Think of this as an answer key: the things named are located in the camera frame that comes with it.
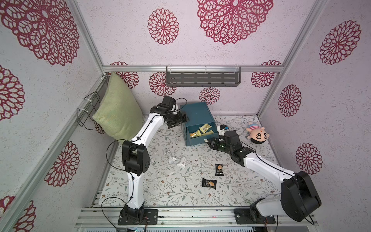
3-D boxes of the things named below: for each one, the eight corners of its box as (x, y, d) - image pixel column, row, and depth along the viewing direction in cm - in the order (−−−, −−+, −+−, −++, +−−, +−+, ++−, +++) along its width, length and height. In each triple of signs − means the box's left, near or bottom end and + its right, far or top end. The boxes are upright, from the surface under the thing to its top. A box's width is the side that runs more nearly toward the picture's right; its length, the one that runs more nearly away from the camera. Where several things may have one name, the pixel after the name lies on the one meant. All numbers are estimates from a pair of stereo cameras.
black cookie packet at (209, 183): (201, 186, 86) (201, 184, 84) (202, 178, 89) (202, 177, 87) (215, 189, 85) (216, 188, 83) (216, 181, 88) (216, 180, 86)
